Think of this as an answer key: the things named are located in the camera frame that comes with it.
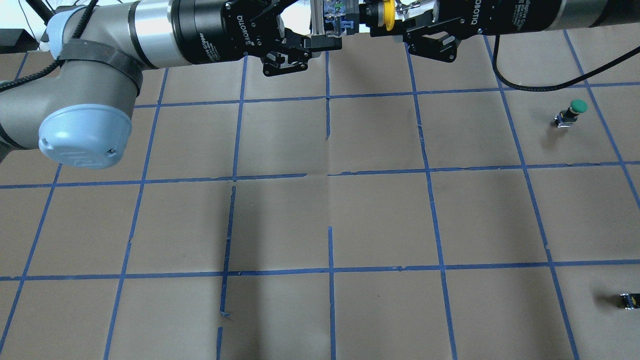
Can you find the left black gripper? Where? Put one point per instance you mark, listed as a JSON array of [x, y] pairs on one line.
[[212, 31]]

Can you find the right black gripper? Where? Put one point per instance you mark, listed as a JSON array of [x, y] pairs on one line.
[[505, 17]]

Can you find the yellow push button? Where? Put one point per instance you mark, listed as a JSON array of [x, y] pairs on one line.
[[339, 18]]

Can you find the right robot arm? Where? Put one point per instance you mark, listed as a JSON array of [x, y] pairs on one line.
[[572, 14]]

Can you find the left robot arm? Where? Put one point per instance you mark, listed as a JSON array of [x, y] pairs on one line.
[[78, 110]]

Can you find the green push button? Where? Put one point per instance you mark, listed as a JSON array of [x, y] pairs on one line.
[[566, 118]]

